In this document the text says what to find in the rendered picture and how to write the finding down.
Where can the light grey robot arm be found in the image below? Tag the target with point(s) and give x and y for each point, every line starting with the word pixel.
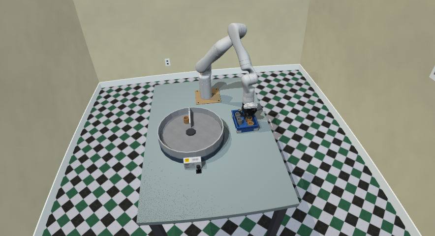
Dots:
pixel 236 31

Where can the blue crate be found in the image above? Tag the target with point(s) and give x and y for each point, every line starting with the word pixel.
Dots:
pixel 244 126

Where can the grey round turntable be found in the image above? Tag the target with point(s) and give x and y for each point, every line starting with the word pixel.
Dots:
pixel 192 143

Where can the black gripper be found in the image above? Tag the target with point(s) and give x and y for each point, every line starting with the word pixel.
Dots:
pixel 247 111

